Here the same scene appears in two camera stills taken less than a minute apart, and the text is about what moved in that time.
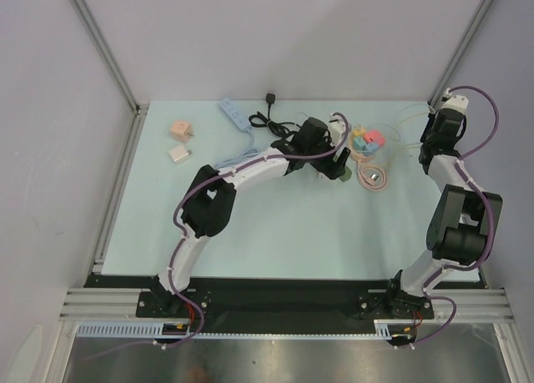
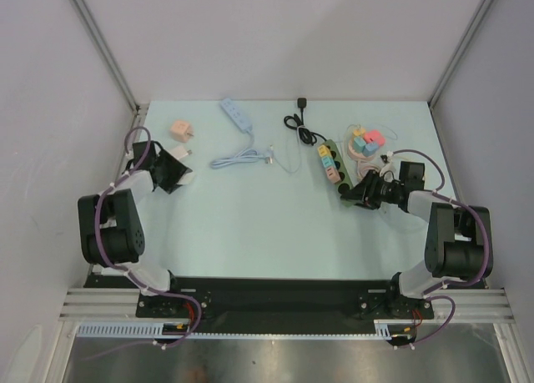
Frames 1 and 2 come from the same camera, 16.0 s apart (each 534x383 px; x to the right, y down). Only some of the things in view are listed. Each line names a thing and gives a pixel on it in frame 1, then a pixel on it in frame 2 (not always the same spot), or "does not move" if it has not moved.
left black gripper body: x=326 y=165 to x=171 y=170
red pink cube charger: x=375 y=136 does not move
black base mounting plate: x=245 y=305 does not move
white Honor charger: x=178 y=153 does not move
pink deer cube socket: x=182 y=131 does not move
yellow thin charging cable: x=413 y=143 to x=378 y=125
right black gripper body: x=430 y=127 to x=371 y=191
